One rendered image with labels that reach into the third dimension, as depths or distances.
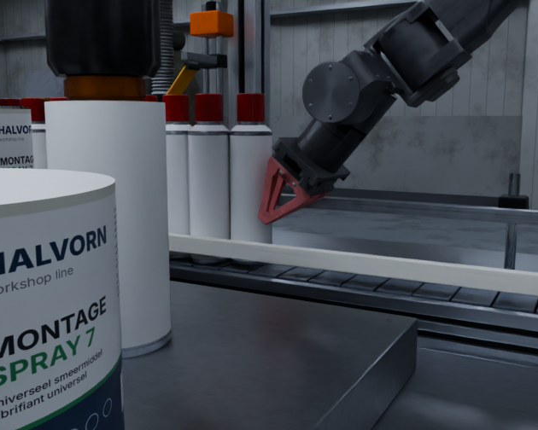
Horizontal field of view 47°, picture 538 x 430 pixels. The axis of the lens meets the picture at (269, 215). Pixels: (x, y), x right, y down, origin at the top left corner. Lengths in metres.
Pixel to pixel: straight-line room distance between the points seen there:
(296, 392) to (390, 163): 7.89
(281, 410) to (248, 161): 0.39
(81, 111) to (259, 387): 0.22
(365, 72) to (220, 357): 0.28
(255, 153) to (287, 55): 8.18
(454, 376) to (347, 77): 0.28
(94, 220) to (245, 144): 0.47
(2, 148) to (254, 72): 0.37
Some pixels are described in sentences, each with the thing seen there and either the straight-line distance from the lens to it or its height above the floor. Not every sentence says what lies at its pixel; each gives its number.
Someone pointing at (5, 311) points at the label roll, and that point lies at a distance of 0.24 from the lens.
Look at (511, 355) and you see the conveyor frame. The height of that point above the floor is 0.84.
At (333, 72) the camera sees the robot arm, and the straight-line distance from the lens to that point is 0.58.
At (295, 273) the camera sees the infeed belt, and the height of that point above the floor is 0.88.
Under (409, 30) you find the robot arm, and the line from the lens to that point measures 0.64.
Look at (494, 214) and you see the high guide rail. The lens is 0.69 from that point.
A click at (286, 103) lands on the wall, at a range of 8.85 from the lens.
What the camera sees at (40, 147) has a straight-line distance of 0.94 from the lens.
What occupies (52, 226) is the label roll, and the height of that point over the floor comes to 1.01.
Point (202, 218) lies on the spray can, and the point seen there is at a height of 0.94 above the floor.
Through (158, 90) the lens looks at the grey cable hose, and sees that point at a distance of 0.92.
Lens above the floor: 1.05
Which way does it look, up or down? 9 degrees down
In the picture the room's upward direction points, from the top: straight up
